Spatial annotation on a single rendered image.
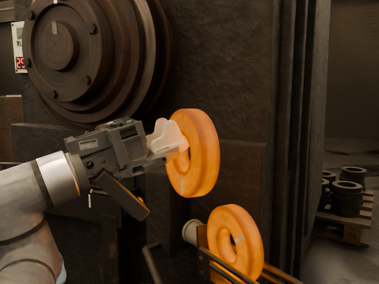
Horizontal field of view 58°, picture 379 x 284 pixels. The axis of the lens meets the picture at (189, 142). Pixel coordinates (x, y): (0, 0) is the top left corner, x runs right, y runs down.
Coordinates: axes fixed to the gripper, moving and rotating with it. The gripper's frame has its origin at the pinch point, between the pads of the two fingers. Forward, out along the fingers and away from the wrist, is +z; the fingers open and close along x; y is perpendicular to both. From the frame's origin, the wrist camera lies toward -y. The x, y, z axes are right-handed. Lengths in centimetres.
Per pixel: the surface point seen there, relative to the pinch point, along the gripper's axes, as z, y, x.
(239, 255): 2.5, -23.0, -4.8
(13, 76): -1, 18, 1109
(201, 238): 0.8, -24.3, 7.5
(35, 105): -18, 6, 87
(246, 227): 4.7, -17.6, -5.4
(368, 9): 541, -10, 347
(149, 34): 9.3, 20.0, 28.5
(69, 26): -6.7, 26.0, 38.4
